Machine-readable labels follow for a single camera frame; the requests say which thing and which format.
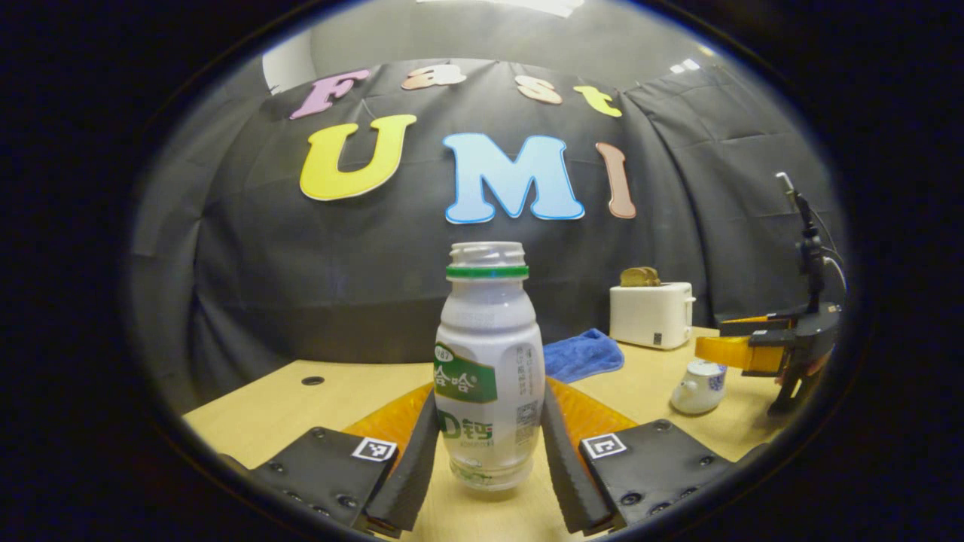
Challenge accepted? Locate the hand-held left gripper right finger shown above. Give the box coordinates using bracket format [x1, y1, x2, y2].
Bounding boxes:
[542, 376, 737, 537]

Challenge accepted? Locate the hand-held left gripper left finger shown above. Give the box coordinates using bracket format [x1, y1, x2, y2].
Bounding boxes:
[249, 384, 440, 539]

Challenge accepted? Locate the white blue teacup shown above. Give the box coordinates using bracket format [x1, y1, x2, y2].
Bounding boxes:
[670, 359, 729, 416]

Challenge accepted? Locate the white plastic water bottle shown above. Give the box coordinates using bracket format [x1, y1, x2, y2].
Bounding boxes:
[435, 242, 545, 492]

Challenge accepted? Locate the white toaster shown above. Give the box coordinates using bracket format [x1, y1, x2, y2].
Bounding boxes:
[609, 282, 696, 350]

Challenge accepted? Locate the blue towel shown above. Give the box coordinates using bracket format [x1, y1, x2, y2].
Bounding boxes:
[542, 328, 625, 384]

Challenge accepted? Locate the black backdrop cloth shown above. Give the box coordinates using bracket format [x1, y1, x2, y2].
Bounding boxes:
[128, 56, 844, 392]

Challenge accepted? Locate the ceiling light panel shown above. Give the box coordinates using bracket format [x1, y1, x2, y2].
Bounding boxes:
[418, 0, 584, 17]

